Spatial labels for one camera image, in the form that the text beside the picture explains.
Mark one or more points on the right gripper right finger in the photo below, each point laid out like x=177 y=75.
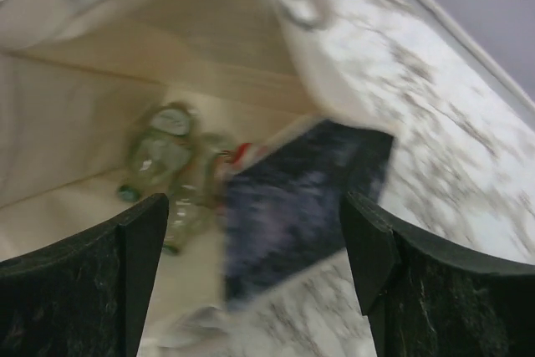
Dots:
x=427 y=296

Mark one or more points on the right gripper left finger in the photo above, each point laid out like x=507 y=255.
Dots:
x=88 y=294

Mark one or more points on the clear glass bottle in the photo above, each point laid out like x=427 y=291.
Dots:
x=160 y=151

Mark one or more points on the beige canvas tote bag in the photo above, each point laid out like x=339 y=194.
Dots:
x=77 y=76

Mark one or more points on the clear glass bottle two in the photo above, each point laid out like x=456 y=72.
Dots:
x=194 y=194

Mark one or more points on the red cola can three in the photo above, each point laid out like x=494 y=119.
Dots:
x=244 y=155

